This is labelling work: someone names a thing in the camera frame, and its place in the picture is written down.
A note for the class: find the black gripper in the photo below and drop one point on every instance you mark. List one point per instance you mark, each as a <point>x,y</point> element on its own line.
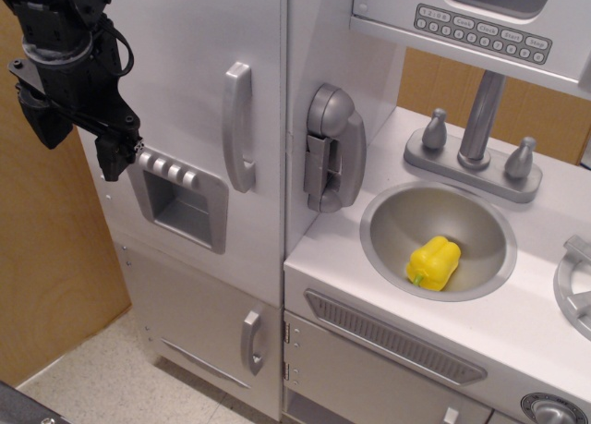
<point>85,94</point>

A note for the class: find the silver fridge door handle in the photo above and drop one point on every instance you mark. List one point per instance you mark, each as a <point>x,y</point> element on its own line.
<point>237,92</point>

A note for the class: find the black case corner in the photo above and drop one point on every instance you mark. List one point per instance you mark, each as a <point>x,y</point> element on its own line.
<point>18,408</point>

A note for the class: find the grey toy faucet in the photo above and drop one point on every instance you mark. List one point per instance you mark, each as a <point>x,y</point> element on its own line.
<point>468,159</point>

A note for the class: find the grey oven vent panel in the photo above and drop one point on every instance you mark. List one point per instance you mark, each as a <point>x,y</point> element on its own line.
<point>395,341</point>

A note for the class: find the yellow toy bell pepper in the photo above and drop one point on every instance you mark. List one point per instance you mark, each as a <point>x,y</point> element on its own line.
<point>432,265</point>

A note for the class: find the silver freezer door handle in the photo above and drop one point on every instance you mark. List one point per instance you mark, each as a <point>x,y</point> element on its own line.
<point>251,356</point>

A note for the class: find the brown wooden board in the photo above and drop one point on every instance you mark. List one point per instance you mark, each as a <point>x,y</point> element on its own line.
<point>60,278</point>

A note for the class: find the silver lower freezer door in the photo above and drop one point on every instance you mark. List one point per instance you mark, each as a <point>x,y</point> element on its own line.
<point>194,320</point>

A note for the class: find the round metal sink bowl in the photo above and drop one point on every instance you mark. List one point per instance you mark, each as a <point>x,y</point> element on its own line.
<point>402,219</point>

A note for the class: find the silver ice dispenser panel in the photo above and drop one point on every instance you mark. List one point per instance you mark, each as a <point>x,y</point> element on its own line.
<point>181,198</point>

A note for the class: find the silver oven door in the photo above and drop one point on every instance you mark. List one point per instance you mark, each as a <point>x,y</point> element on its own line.
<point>333,380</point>

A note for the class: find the grey toy wall phone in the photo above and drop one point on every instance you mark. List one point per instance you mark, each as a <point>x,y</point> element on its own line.
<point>336,151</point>

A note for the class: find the silver toy microwave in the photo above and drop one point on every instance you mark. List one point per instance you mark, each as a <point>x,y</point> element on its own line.
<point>544,42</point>

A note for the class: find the grey oven control knob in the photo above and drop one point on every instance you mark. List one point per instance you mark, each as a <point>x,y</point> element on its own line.
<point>544,408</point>

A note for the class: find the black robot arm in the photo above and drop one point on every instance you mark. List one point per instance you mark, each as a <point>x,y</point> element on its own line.
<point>55,32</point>

